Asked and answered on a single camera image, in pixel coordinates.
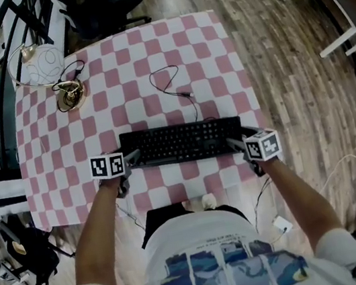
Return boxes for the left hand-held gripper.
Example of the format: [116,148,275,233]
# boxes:
[87,142,149,203]

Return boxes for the pink white checkered tablecloth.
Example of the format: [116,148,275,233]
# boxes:
[0,3,278,234]

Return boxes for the white floor cable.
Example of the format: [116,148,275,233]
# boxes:
[313,152,356,197]

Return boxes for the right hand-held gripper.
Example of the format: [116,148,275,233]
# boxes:
[224,120,287,182]

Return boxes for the black keyboard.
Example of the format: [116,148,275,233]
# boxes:
[118,112,247,173]

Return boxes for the black office chair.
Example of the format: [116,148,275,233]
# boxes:
[56,0,154,45]

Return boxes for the white printed t-shirt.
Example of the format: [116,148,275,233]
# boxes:
[49,182,356,285]

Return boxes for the black keyboard cable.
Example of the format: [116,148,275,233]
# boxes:
[148,62,201,130]

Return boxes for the black shorts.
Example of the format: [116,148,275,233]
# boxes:
[135,191,251,251]

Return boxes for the black floor cable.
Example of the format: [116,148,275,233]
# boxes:
[246,174,282,232]

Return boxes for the black swivel chair with bag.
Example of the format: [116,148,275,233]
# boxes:
[0,204,82,285]

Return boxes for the gold desk lamp white shade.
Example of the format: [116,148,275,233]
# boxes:
[3,33,91,122]

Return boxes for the black lamp cable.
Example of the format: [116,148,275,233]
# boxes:
[47,58,89,91]

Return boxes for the white power adapter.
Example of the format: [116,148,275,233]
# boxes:
[270,213,295,235]

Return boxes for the person's right forearm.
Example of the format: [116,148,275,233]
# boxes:
[262,148,349,257]

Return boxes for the person's foot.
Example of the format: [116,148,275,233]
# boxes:
[199,192,218,211]

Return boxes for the person's left forearm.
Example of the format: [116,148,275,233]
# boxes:
[58,177,138,285]

